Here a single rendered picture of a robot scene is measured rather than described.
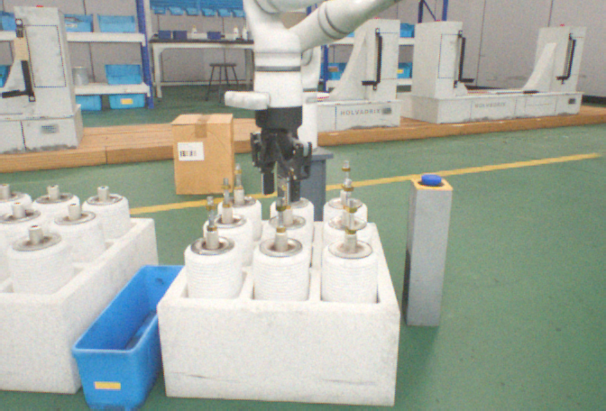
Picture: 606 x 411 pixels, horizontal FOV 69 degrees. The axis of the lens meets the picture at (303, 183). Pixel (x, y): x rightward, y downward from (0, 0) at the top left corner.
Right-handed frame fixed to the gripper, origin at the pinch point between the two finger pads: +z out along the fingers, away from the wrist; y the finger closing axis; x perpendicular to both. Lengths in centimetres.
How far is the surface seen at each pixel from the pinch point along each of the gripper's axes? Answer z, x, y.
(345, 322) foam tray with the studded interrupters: 19.1, -3.0, -13.1
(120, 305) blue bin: 25.3, 20.6, 25.3
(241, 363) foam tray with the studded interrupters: 27.7, 9.7, -1.6
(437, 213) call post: 8.9, -32.8, -8.5
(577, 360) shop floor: 35, -46, -33
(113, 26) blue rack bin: -51, -112, 448
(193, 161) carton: 21, -37, 112
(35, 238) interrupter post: 8.8, 32.2, 27.7
